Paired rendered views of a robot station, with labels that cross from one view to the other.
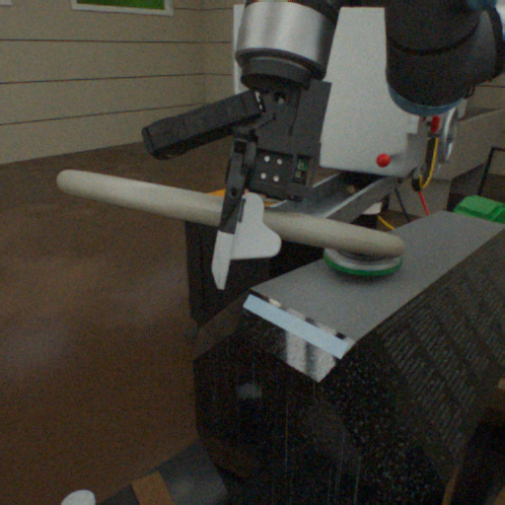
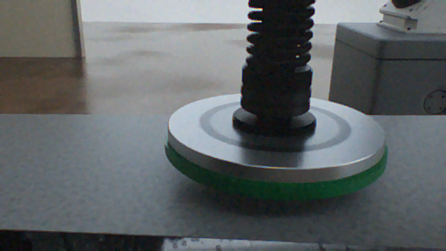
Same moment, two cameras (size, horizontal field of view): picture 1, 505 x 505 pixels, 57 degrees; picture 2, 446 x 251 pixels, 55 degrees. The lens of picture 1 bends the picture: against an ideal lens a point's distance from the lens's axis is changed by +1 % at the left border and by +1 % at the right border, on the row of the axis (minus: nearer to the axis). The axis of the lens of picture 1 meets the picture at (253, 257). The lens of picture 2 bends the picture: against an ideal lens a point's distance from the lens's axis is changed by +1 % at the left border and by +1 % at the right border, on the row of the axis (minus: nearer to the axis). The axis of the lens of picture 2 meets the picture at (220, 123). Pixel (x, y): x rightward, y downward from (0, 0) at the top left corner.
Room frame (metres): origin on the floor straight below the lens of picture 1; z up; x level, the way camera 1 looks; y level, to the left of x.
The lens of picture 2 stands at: (1.55, -0.07, 1.03)
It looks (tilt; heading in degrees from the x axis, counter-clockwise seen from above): 20 degrees down; 224
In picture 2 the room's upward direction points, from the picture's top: 1 degrees clockwise
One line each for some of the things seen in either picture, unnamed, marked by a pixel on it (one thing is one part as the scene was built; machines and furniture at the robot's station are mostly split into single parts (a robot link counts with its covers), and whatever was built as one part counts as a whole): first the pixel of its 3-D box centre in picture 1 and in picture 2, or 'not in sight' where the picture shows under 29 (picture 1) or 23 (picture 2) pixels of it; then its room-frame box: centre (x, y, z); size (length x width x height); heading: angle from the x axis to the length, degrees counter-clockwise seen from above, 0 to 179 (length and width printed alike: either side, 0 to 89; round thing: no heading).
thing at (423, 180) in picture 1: (426, 149); not in sight; (1.78, -0.66, 1.06); 0.23 x 0.03 x 0.32; 149
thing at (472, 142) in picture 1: (443, 159); not in sight; (4.49, -1.83, 0.43); 1.30 x 0.62 x 0.86; 138
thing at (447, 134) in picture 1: (434, 133); not in sight; (1.26, -0.48, 1.20); 0.15 x 0.10 x 0.15; 149
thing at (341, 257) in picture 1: (362, 252); (273, 127); (1.22, -0.31, 0.88); 0.21 x 0.21 x 0.01
